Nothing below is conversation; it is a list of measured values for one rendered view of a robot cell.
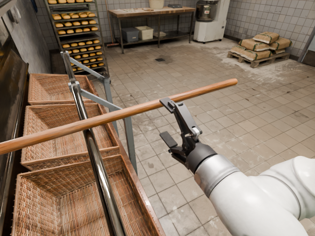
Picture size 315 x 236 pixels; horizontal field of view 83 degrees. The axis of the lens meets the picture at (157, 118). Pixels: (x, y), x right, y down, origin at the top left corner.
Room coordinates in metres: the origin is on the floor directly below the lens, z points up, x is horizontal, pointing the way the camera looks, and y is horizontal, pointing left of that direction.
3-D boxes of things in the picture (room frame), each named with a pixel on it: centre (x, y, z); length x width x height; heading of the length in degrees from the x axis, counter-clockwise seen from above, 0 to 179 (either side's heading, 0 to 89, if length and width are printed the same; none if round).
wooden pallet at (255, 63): (4.33, -2.43, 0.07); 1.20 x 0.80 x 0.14; 117
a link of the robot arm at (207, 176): (0.24, -0.13, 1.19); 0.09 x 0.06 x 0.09; 118
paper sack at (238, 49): (4.36, -2.08, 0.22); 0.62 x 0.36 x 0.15; 122
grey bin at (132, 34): (5.18, 0.75, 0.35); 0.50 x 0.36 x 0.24; 27
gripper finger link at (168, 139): (0.42, -0.04, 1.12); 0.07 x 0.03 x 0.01; 28
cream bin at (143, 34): (5.38, 0.37, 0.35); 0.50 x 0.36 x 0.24; 28
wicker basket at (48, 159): (0.88, 0.56, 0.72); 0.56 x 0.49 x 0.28; 28
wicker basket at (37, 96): (1.41, 0.84, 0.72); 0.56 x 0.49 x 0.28; 28
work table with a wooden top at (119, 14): (5.50, 0.12, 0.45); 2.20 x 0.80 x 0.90; 117
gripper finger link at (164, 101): (0.42, -0.03, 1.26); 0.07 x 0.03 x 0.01; 28
